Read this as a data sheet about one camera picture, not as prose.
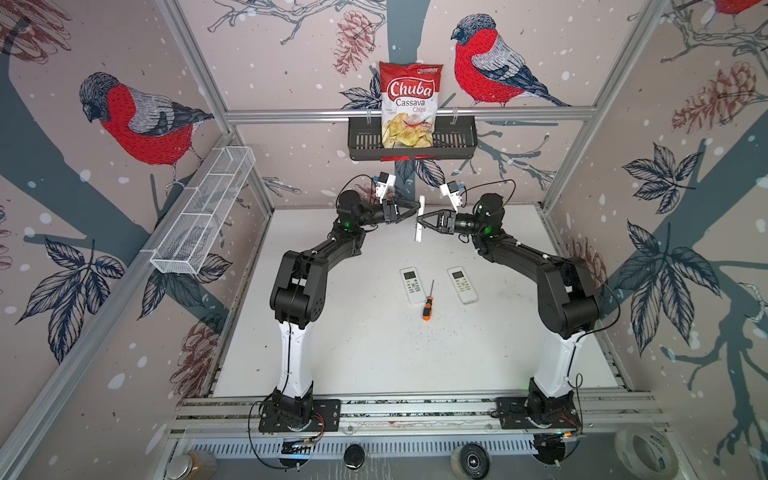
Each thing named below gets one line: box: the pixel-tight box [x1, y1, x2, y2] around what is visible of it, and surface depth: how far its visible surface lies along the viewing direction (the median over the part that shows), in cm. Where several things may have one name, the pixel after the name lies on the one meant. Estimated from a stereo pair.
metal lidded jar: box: [166, 450, 219, 480], surface depth 62 cm
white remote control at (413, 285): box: [400, 267, 427, 305], surface depth 98 cm
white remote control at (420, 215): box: [416, 195, 425, 242], surface depth 81 cm
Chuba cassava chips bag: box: [379, 61, 444, 161], surface depth 86 cm
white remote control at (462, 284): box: [447, 266, 478, 305], surface depth 100 cm
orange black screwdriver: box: [422, 279, 434, 321], surface depth 93 cm
